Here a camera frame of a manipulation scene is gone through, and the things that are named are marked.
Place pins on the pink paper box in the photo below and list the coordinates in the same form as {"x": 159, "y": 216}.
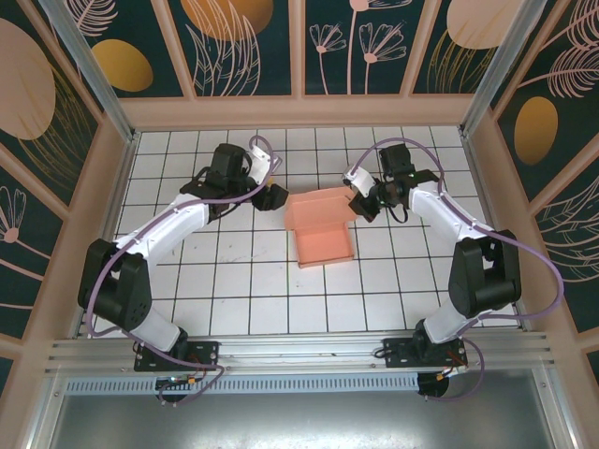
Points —
{"x": 323, "y": 243}

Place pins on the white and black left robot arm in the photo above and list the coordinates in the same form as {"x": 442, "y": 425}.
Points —
{"x": 159, "y": 229}

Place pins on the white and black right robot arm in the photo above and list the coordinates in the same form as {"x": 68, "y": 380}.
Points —
{"x": 444, "y": 322}

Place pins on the yellow power connector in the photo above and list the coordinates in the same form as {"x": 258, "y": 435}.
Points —
{"x": 450, "y": 375}

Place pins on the small circuit board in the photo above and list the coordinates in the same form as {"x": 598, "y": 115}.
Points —
{"x": 180, "y": 381}

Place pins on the grey metal sheet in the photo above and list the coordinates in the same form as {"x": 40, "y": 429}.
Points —
{"x": 299, "y": 421}

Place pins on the aluminium side rail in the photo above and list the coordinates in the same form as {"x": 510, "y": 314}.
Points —
{"x": 486, "y": 196}
{"x": 110, "y": 210}

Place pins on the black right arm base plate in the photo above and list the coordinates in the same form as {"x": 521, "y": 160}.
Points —
{"x": 398, "y": 351}

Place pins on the aluminium corner post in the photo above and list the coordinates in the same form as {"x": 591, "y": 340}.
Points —
{"x": 89, "y": 70}
{"x": 505, "y": 61}

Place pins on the aluminium frame rail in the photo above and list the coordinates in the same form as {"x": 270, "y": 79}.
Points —
{"x": 299, "y": 351}

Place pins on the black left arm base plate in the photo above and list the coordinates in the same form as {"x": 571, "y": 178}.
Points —
{"x": 206, "y": 351}

